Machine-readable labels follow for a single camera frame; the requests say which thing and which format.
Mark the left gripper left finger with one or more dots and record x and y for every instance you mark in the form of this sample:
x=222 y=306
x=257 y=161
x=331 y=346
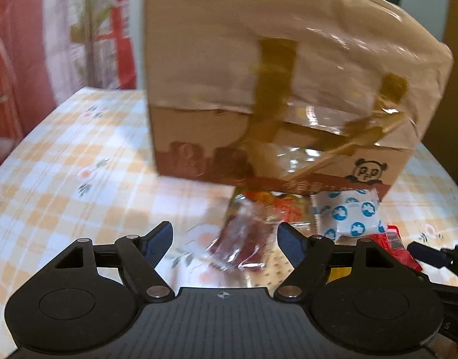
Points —
x=139 y=257

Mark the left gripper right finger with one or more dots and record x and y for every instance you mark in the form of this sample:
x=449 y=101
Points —
x=309 y=258

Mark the dark red jerky packet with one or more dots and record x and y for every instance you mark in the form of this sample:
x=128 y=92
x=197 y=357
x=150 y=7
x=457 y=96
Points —
x=246 y=237

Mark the gold red tofu snack packet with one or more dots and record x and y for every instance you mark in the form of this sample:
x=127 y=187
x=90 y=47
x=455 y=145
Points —
x=295 y=209

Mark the blue white dotted packet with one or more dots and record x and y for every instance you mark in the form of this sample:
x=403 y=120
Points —
x=347 y=214

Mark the red small snack packet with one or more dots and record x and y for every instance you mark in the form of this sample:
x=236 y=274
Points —
x=391 y=242

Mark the yellow checkered tablecloth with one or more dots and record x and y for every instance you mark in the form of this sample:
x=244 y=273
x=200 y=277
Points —
x=86 y=171

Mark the orange wooden door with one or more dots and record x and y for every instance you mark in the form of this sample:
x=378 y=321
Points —
x=441 y=138

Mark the cardboard box with plastic liner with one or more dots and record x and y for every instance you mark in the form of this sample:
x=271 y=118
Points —
x=297 y=96

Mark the red printed wall curtain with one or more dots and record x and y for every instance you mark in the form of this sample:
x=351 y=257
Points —
x=49 y=49

